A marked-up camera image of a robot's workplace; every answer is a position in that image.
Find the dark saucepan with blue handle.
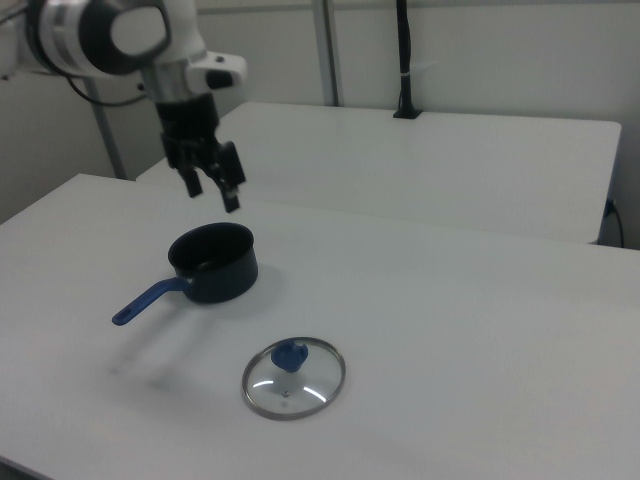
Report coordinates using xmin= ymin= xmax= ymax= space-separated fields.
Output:
xmin=111 ymin=222 xmax=260 ymax=328

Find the glass lid with blue knob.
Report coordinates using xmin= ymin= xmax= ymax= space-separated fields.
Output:
xmin=241 ymin=336 xmax=348 ymax=422

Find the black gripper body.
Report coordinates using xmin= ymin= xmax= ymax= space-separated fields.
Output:
xmin=155 ymin=92 xmax=224 ymax=157

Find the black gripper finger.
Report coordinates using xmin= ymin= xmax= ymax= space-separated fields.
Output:
xmin=209 ymin=140 xmax=248 ymax=214
xmin=160 ymin=131 xmax=203 ymax=198

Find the white cable tie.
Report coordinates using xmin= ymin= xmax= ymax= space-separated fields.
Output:
xmin=401 ymin=61 xmax=439 ymax=79

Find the grey metal frame post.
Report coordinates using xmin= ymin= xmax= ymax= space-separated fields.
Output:
xmin=311 ymin=0 xmax=347 ymax=108
xmin=85 ymin=77 xmax=128 ymax=181

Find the black cable on robot arm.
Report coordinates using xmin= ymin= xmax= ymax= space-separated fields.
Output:
xmin=64 ymin=74 xmax=152 ymax=108

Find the black pole with base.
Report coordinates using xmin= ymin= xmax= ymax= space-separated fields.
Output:
xmin=392 ymin=0 xmax=424 ymax=120

